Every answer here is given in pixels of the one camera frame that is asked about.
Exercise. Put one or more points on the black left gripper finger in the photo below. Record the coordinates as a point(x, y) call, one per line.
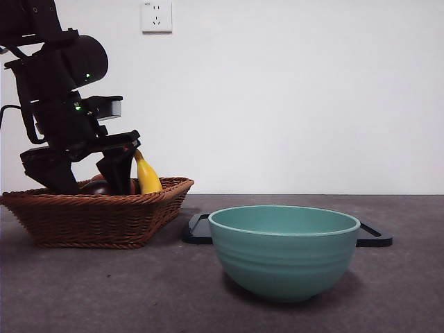
point(118, 173)
point(55, 177)

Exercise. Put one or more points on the dark red plum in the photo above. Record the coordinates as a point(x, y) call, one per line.
point(95, 188)

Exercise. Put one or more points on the teal green bowl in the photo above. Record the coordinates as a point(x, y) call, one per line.
point(284, 263)

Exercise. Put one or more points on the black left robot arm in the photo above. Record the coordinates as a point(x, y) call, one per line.
point(86, 59)

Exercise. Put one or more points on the red yellow apple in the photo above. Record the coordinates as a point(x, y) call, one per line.
point(132, 186)

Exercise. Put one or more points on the yellow banana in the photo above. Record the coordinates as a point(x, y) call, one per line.
point(149, 178)

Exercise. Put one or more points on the brown wicker basket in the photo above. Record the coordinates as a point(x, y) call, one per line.
point(93, 222)

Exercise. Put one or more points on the black tray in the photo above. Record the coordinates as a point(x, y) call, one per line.
point(197, 233)

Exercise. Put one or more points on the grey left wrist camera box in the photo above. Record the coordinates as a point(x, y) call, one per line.
point(116, 108)

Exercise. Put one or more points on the white wall socket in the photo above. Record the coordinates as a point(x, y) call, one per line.
point(157, 17)

